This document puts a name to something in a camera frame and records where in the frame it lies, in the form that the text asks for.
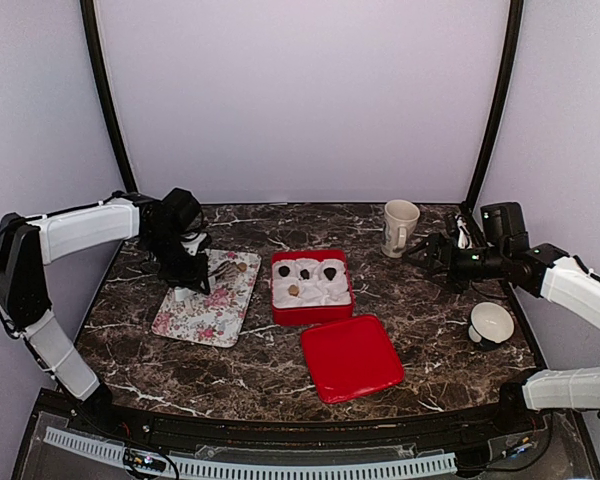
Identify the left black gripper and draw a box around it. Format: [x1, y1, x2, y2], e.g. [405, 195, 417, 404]
[141, 229, 210, 295]

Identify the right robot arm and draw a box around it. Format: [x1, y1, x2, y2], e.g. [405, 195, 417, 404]
[403, 202, 600, 434]

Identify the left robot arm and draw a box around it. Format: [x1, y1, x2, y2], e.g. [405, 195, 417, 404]
[0, 188, 211, 436]

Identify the cream ceramic mug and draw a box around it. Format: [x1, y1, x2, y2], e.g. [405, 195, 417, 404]
[381, 199, 420, 258]

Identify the floral rectangular tray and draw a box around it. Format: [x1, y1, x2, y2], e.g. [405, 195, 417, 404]
[151, 249, 261, 348]

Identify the white and dark bowl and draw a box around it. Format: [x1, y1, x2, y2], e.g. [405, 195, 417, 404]
[468, 302, 515, 351]

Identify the red box with paper cups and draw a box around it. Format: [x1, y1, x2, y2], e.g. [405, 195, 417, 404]
[270, 249, 355, 326]

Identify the red box lid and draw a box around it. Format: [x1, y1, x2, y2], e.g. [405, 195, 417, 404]
[301, 315, 405, 404]

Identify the small circuit board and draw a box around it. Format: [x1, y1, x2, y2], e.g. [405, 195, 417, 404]
[122, 449, 167, 473]

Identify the black front table rail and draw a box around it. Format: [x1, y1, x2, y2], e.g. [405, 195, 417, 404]
[94, 395, 524, 449]

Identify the white slotted cable duct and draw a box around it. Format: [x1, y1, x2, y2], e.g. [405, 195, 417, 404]
[43, 427, 457, 479]

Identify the right black frame post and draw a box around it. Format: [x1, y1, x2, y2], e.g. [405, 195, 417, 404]
[464, 0, 525, 204]

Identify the black frame post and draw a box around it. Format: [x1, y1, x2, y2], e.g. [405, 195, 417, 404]
[464, 0, 525, 204]
[79, 0, 138, 192]

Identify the left black frame post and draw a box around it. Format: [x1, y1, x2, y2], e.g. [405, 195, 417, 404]
[79, 0, 138, 192]

